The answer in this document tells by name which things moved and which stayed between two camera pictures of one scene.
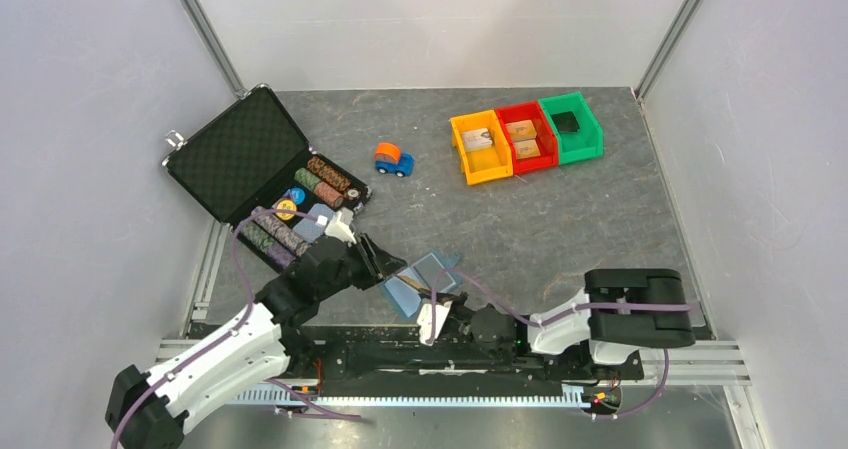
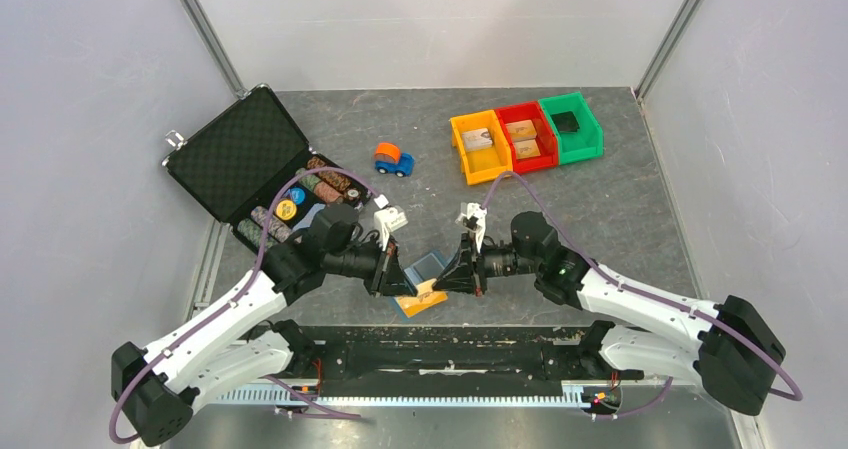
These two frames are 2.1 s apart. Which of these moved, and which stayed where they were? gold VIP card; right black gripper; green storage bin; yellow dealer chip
Moved: right black gripper
Stayed: yellow dealer chip; gold VIP card; green storage bin
